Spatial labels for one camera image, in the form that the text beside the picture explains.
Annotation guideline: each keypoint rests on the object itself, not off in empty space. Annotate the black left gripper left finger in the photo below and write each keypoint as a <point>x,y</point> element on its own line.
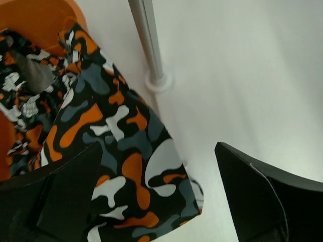
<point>51,203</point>

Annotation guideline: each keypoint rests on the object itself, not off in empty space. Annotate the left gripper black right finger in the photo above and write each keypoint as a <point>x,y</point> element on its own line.
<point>268,203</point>

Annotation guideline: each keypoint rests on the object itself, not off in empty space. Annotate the orange camouflage shorts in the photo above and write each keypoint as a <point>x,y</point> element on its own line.
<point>53,107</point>

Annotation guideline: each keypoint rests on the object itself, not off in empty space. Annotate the silver clothes rack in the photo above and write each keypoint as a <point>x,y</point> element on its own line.
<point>156,79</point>

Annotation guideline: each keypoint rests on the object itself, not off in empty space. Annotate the orange plastic basket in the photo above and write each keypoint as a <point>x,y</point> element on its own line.
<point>41,20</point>

